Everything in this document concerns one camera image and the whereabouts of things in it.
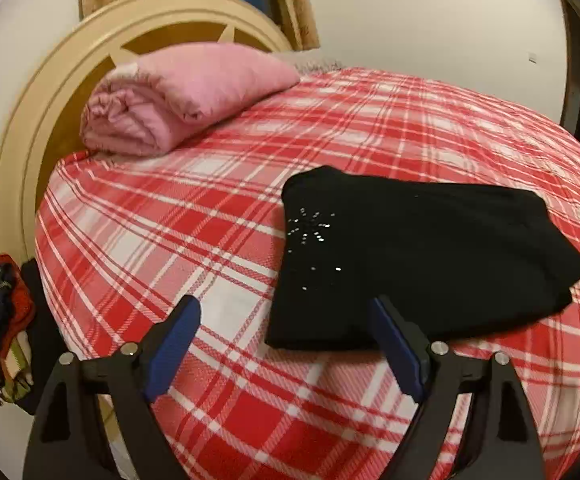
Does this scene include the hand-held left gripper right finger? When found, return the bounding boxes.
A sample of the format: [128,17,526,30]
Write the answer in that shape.
[369,296,546,480]

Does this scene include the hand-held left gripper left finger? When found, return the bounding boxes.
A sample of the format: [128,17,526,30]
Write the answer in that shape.
[22,296,202,480]

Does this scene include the black pants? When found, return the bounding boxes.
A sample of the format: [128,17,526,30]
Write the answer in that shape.
[265,165,580,352]

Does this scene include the red plaid bed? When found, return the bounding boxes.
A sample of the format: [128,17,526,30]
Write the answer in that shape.
[34,67,580,480]

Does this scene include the pile of colourful clothes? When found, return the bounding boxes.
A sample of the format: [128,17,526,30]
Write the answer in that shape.
[0,254,37,407]

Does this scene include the pink folded blanket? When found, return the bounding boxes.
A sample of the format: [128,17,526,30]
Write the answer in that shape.
[80,42,302,157]

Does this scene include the cream wooden headboard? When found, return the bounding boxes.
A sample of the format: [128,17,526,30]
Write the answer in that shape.
[0,0,293,261]

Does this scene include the grey fuzzy blanket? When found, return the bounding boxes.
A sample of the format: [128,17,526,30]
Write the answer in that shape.
[290,52,344,77]

